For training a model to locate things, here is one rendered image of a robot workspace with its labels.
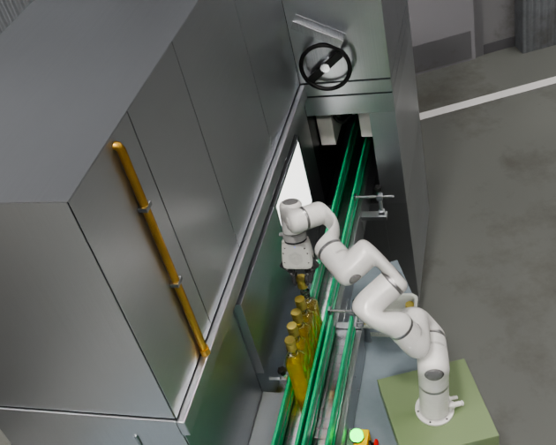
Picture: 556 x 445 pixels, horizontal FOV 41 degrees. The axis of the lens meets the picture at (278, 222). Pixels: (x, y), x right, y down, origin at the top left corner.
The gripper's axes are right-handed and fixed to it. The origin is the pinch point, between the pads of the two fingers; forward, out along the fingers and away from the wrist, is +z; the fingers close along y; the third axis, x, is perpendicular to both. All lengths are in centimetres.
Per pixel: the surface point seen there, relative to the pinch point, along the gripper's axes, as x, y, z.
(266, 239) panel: 5.3, -12.1, -12.1
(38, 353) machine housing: -80, -45, -25
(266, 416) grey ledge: -24.3, -11.2, 39.0
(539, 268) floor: 152, 81, 83
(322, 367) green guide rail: -10.6, 6.2, 28.4
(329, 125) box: 102, -9, -18
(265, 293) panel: -4.2, -12.1, 3.4
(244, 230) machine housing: -5.4, -15.1, -21.0
